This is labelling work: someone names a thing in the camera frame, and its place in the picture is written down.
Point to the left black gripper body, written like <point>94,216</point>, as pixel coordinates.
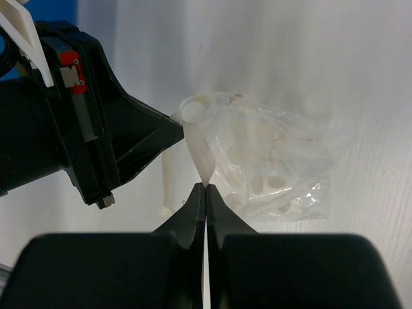
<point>48,129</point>

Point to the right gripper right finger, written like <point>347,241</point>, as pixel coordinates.
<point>221,222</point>

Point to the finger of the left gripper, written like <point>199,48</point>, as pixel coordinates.
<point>134,134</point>

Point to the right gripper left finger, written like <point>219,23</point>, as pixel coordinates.
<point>187,227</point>

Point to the clear zip top bag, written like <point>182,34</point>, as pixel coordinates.
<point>267,163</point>

